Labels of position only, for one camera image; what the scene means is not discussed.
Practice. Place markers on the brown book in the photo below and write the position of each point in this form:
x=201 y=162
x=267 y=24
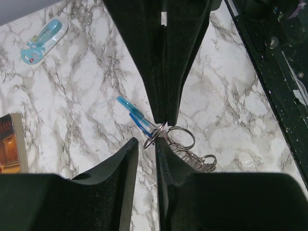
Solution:
x=13 y=157

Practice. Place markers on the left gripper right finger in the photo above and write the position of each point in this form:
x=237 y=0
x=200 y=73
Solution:
x=192 y=201

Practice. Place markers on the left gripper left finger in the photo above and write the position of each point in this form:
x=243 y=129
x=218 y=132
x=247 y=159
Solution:
x=99 y=199

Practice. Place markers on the metal keyring holder blue handle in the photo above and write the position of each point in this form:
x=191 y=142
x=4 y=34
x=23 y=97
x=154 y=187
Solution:
x=206 y=163

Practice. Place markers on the blue key tag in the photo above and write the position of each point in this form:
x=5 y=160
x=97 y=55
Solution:
x=139 y=125

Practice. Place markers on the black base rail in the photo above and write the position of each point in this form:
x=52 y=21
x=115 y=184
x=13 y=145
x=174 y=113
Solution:
x=275 y=35

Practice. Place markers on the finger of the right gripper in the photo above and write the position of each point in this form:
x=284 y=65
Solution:
x=185 y=18
x=139 y=24

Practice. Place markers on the blue packaged toothbrush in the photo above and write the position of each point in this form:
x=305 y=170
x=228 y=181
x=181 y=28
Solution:
x=35 y=48

